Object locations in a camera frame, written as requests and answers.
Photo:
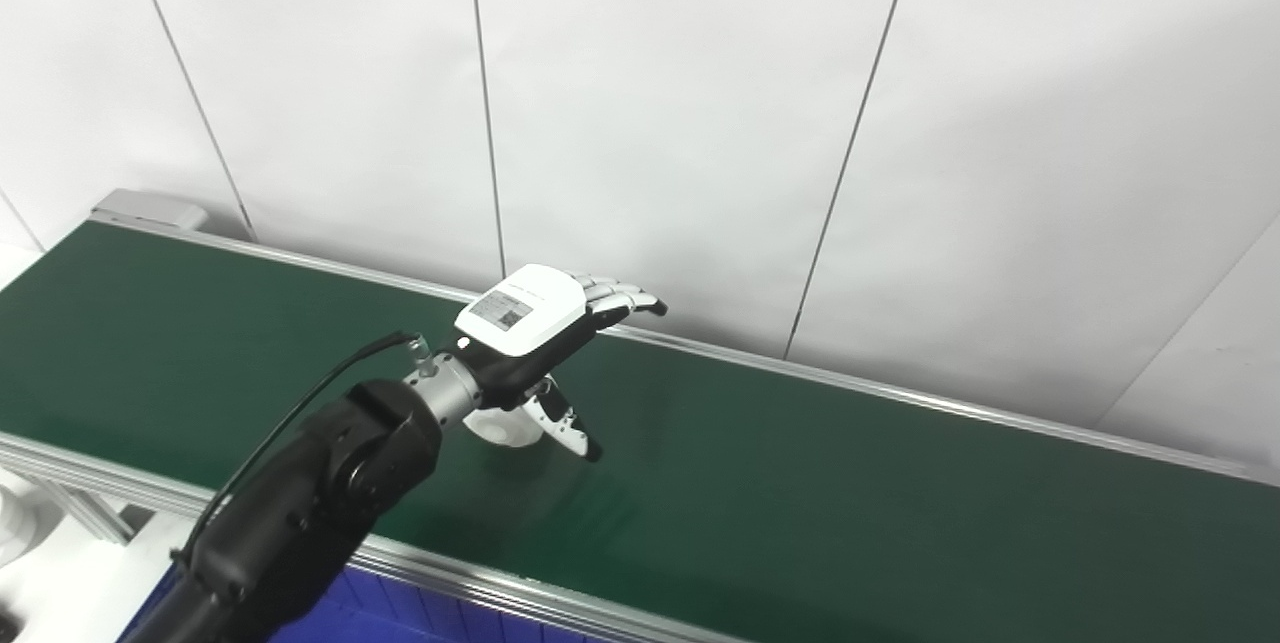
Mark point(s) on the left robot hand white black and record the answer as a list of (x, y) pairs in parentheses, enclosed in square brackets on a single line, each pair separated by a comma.
[(525, 308)]

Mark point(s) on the white round plastic part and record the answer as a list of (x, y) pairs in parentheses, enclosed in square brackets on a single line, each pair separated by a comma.
[(505, 428)]

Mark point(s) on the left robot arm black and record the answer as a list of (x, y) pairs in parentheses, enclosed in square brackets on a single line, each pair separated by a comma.
[(320, 493)]

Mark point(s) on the blue plastic bin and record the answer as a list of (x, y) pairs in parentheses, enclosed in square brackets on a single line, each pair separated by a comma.
[(400, 613)]

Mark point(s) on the green conveyor belt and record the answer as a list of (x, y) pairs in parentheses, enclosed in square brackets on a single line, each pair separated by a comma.
[(850, 503), (150, 211)]

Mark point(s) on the white base structure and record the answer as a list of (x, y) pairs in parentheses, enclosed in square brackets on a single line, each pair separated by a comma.
[(25, 523)]

